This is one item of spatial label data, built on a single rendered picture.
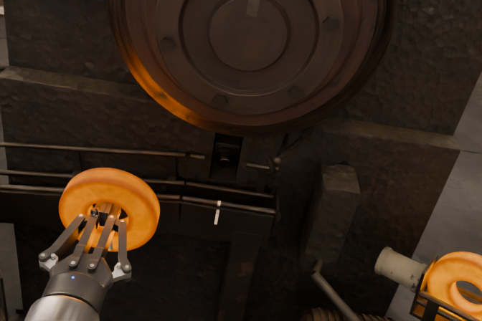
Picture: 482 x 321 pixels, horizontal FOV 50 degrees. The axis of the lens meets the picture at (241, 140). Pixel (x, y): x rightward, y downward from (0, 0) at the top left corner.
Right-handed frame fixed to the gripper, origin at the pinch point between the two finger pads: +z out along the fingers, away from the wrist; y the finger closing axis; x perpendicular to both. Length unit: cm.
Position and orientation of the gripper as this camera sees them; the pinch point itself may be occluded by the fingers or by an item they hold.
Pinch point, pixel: (110, 203)
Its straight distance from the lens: 84.9
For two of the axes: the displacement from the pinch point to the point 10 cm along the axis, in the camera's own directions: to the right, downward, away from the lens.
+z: 0.6, -5.8, 8.1
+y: 9.9, 1.5, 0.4
